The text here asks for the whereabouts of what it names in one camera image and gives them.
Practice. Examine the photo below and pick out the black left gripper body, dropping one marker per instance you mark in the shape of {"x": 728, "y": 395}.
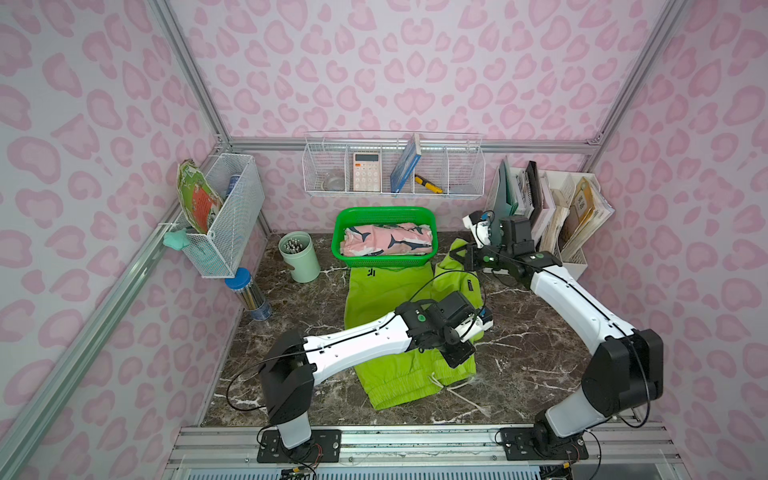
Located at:
{"x": 455, "y": 346}

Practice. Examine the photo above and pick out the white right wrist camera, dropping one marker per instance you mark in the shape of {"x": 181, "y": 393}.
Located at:
{"x": 479, "y": 223}

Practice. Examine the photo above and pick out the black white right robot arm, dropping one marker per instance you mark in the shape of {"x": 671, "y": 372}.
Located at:
{"x": 626, "y": 366}

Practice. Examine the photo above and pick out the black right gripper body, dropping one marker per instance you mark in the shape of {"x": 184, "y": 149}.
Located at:
{"x": 475, "y": 257}

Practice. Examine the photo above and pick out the mint green cup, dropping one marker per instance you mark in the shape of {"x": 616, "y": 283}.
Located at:
{"x": 297, "y": 250}

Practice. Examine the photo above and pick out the blue lid pencil jar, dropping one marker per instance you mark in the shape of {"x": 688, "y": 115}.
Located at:
{"x": 253, "y": 299}

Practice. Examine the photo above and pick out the clear wire wall shelf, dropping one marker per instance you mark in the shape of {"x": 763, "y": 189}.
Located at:
{"x": 456, "y": 163}

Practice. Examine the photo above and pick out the lime green garment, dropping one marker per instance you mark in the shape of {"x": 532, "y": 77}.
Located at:
{"x": 398, "y": 379}

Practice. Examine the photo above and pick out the white file organizer rack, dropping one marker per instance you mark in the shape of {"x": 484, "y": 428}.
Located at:
{"x": 565, "y": 209}

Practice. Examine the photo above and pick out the pink shark print shorts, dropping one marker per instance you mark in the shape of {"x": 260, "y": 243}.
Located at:
{"x": 404, "y": 239}

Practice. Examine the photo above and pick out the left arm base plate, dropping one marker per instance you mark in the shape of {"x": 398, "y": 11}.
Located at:
{"x": 322, "y": 447}

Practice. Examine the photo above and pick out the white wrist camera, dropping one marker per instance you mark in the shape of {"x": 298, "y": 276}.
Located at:
{"x": 479, "y": 223}
{"x": 475, "y": 324}

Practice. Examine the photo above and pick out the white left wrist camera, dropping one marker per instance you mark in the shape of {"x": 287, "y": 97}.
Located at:
{"x": 475, "y": 324}

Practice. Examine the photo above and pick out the blue book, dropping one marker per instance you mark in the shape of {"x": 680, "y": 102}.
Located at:
{"x": 406, "y": 164}

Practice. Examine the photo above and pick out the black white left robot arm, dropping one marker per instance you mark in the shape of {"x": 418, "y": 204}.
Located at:
{"x": 296, "y": 364}

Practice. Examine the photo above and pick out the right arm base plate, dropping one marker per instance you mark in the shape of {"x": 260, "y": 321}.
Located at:
{"x": 537, "y": 443}

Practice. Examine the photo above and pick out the yellow utility knife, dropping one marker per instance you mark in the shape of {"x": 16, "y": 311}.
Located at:
{"x": 430, "y": 186}

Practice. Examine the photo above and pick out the dark green folder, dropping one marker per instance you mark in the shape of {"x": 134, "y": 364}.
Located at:
{"x": 505, "y": 201}

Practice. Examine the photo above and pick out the brown paper envelopes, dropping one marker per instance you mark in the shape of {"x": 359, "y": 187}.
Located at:
{"x": 589, "y": 210}

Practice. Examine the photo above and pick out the green red paper packet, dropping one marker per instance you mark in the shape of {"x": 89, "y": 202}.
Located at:
{"x": 199, "y": 202}

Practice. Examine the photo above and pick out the pink calculator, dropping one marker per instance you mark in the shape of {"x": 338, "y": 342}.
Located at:
{"x": 366, "y": 172}

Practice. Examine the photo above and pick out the white mesh wall basket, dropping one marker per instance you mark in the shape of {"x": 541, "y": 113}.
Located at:
{"x": 218, "y": 254}

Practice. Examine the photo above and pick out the green plastic basket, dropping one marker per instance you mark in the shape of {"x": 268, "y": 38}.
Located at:
{"x": 358, "y": 216}

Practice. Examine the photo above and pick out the small glass dish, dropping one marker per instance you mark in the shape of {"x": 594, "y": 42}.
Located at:
{"x": 334, "y": 182}

